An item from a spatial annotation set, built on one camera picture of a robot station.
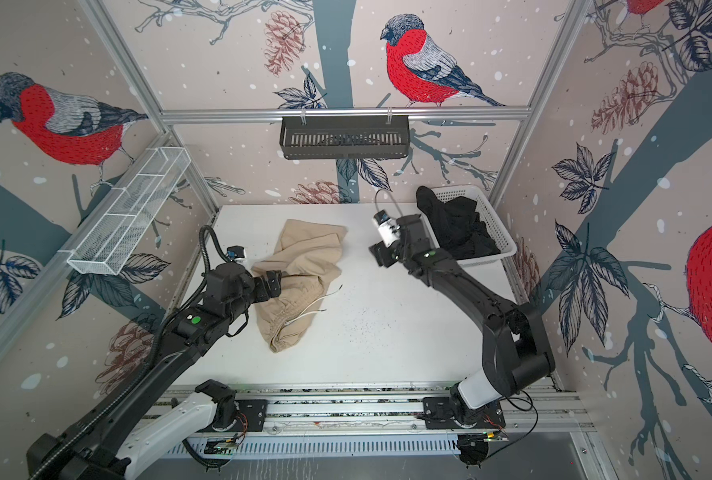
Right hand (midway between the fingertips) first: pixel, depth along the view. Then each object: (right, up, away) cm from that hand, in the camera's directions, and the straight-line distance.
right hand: (379, 243), depth 87 cm
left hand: (-31, -8, -10) cm, 33 cm away
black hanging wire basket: (-12, +38, +19) cm, 44 cm away
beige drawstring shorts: (-23, -4, +5) cm, 24 cm away
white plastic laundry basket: (+41, +10, +20) cm, 46 cm away
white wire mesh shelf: (-68, +1, -16) cm, 69 cm away
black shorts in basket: (+30, +5, +20) cm, 36 cm away
